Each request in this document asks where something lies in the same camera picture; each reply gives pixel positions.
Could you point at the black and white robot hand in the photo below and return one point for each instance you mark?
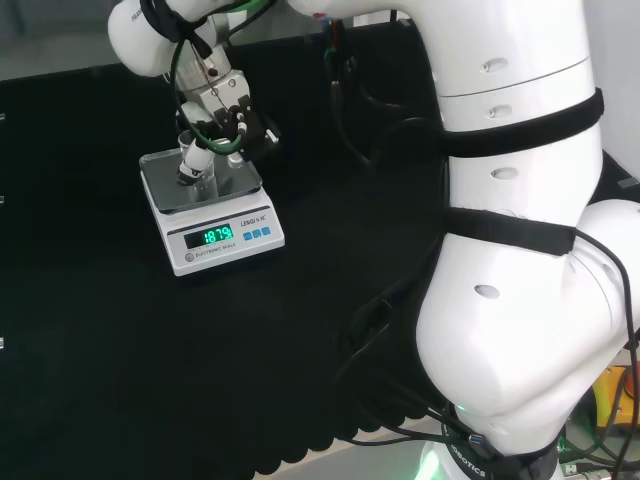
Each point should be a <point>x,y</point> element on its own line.
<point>250,130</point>

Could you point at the small clear glass beaker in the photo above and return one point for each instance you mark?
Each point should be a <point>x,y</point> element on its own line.
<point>205,190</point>

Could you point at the white electronic balance steel pan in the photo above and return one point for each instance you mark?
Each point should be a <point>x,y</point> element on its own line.
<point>220,255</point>

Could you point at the black bench cloth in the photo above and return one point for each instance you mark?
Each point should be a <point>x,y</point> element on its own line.
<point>100,350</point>

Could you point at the yellow stop button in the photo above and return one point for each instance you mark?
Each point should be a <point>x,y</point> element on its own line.
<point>612,390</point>

